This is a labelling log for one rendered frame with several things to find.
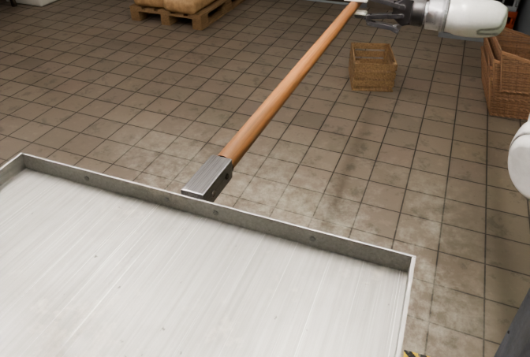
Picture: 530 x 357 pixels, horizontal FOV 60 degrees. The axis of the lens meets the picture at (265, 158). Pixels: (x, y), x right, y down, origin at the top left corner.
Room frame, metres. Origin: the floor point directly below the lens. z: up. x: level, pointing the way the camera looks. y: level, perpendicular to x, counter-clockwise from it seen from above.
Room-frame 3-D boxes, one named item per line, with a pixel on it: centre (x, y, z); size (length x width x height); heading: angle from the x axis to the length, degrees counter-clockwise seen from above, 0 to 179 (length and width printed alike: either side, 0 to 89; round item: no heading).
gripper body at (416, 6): (1.33, -0.42, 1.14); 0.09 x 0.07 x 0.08; 69
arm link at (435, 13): (1.30, -0.49, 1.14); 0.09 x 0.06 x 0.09; 159
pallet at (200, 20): (4.99, 0.75, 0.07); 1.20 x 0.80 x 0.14; 158
